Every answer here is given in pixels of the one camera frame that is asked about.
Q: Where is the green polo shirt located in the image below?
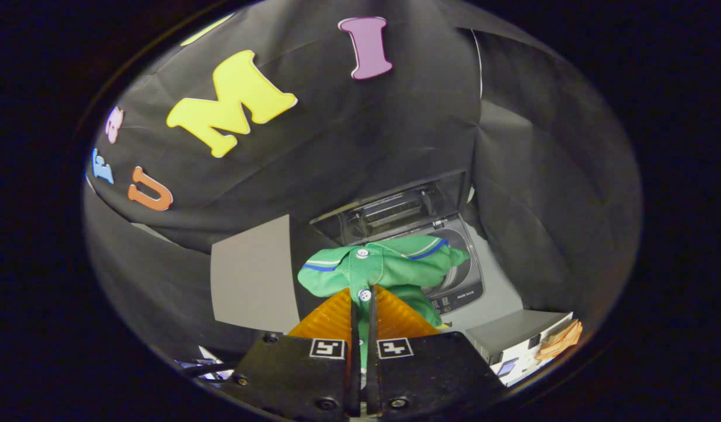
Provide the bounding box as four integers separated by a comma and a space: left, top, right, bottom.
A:
297, 234, 470, 371

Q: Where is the grey cabinet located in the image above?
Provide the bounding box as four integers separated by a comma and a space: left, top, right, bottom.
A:
210, 214, 301, 335

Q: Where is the orange folded cloth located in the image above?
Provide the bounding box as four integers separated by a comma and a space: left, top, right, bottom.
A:
535, 319, 584, 360

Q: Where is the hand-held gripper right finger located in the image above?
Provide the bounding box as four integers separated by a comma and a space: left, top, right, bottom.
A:
366, 285, 508, 418

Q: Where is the black backdrop cloth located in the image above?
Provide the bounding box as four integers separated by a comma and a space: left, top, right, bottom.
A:
82, 0, 642, 364

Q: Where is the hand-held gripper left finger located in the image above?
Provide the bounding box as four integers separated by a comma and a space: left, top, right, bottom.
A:
229, 287, 361, 418

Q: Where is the grey and white box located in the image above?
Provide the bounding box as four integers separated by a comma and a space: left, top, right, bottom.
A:
465, 309, 574, 387

